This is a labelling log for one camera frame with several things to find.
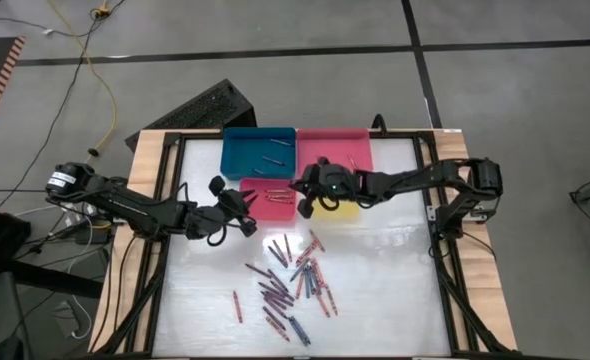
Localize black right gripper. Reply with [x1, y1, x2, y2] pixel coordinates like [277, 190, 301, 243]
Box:
[289, 156, 362, 220]

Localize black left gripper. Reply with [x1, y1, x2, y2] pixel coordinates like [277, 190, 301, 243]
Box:
[184, 174, 259, 241]

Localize small pink plastic bin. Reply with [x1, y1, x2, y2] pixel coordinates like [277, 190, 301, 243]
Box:
[238, 177, 299, 223]

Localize large pink plastic bin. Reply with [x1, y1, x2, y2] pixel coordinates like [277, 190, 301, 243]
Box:
[295, 127, 375, 180]

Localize large blue plastic bin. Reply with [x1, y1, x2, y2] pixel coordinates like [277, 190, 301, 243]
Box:
[219, 126, 298, 182]

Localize small yellow plastic bin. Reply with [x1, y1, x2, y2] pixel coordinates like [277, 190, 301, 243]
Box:
[310, 198, 361, 223]

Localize wooden table edge board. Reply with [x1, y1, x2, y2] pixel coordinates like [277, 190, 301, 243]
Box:
[88, 128, 182, 354]
[432, 128, 520, 352]

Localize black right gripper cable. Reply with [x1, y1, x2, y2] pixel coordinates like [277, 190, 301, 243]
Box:
[317, 192, 376, 211]

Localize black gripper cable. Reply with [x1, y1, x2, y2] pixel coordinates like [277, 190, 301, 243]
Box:
[317, 192, 376, 211]
[205, 222, 228, 248]

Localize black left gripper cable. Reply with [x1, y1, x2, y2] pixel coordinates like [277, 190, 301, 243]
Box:
[205, 222, 228, 248]

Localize black table frame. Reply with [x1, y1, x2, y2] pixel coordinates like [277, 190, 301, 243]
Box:
[94, 130, 519, 360]

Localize silver arm base bracket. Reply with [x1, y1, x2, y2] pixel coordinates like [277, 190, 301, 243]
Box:
[467, 205, 496, 223]

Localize black floor cable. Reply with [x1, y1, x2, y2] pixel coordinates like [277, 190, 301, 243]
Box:
[0, 0, 126, 211]

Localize yellow power cable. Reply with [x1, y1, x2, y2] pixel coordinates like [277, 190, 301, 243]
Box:
[47, 0, 119, 174]

